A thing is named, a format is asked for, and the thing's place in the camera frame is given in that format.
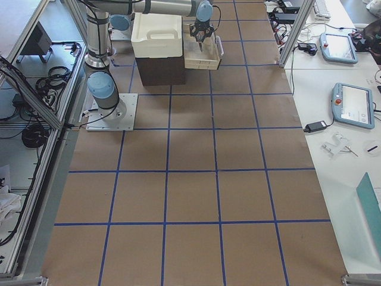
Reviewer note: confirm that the near blue teach pendant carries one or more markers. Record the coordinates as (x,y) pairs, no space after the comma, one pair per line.
(353,105)

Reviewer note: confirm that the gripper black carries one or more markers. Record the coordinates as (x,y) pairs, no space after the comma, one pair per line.
(201,30)

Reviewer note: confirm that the dark wooden cabinet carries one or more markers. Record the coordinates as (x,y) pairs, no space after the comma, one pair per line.
(161,71)

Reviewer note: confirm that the black power adapter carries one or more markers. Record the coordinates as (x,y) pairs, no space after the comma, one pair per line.
(315,126)

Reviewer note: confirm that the white plastic tray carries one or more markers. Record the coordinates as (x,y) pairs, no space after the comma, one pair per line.
(157,36)

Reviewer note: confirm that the wooden drawer white handle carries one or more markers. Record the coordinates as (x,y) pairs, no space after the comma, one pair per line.
(209,58)

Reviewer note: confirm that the grey orange scissors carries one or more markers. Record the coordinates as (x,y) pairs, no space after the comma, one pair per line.
(200,39)

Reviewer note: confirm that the teal board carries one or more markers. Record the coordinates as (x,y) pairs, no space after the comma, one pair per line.
(371,208)

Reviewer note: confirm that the blue teach pendant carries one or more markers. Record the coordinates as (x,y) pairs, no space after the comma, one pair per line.
(353,105)
(337,48)

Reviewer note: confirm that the far blue teach pendant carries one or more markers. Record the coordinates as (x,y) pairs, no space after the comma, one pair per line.
(337,48)

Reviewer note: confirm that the aluminium frame post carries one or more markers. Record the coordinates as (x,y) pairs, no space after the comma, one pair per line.
(301,19)

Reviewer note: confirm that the white crumpled cloth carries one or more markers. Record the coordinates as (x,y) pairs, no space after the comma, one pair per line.
(10,202)

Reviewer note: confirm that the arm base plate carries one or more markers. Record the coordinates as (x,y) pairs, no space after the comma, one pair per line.
(123,118)

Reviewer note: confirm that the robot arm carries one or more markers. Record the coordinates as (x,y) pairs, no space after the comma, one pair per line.
(97,67)
(120,22)

